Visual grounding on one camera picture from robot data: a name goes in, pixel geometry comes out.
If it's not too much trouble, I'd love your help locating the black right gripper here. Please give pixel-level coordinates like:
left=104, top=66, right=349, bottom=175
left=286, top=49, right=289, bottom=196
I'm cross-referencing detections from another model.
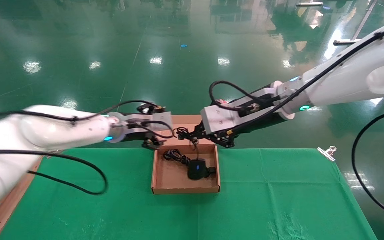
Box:
left=178, top=115, right=284, bottom=148

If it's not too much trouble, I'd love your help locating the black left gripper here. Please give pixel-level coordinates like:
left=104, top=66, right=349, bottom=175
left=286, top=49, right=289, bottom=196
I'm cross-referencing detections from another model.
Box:
left=125, top=131, right=166, bottom=150

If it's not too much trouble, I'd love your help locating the black wired computer mouse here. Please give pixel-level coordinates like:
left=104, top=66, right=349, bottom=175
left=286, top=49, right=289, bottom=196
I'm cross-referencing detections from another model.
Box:
left=163, top=127, right=217, bottom=181

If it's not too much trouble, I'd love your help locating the brown cardboard box open lid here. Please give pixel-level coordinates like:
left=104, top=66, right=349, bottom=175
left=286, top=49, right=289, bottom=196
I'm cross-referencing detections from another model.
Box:
left=151, top=115, right=221, bottom=195

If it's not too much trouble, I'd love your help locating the green table cloth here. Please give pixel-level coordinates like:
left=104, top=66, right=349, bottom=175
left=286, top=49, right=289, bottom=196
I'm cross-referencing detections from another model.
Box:
left=0, top=148, right=378, bottom=240

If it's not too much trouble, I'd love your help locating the silver binder clip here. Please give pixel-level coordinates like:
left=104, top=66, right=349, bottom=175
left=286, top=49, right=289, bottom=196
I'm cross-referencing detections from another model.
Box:
left=317, top=146, right=337, bottom=162

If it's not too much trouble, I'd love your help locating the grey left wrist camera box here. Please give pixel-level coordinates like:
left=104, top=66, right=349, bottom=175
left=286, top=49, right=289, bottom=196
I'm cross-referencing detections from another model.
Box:
left=151, top=111, right=173, bottom=133

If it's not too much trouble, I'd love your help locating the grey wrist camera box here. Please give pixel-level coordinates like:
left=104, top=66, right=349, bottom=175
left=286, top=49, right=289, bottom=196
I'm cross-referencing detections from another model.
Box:
left=151, top=111, right=173, bottom=133
left=200, top=106, right=243, bottom=135

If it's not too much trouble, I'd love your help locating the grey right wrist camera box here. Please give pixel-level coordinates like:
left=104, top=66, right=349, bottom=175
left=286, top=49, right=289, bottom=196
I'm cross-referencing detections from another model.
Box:
left=200, top=106, right=243, bottom=135

